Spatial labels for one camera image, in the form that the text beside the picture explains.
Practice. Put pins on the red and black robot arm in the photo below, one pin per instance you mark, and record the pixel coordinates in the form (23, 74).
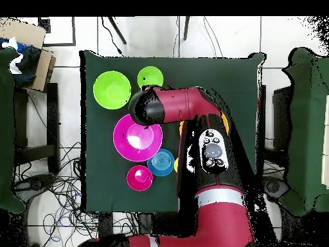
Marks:
(185, 105)

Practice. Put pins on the dark blue bowl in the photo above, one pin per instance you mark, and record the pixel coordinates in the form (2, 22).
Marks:
(161, 162)

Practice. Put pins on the smooth yellow cup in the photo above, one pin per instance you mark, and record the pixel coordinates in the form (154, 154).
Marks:
(176, 165)

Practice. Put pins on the large pink bowl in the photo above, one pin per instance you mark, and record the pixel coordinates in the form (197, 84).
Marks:
(123, 146)

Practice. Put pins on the small red bowl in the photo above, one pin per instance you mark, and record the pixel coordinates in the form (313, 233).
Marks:
(140, 180)

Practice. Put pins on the small green bowl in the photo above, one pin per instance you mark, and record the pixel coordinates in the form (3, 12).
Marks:
(150, 77)

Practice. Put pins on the large orange bowl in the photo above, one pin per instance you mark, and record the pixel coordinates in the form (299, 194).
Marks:
(225, 123)

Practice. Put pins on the large green bowl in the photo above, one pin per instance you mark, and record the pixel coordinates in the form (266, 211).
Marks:
(111, 90)

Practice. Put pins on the dark green tablecloth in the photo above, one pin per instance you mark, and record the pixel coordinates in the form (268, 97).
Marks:
(6, 128)
(300, 128)
(239, 77)

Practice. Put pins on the black tripod leg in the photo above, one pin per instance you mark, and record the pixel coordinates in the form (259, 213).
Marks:
(186, 28)
(117, 30)

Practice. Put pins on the black stool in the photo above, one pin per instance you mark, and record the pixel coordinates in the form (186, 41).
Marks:
(52, 128)

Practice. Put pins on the black cabinet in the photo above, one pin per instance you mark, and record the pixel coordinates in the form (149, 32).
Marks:
(281, 115)

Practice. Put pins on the blue and black bag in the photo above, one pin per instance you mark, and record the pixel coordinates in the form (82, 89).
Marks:
(28, 67)

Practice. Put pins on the cardboard box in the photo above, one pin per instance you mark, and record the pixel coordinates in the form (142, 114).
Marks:
(25, 31)

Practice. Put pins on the black frame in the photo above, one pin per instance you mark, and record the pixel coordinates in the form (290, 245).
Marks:
(74, 31)

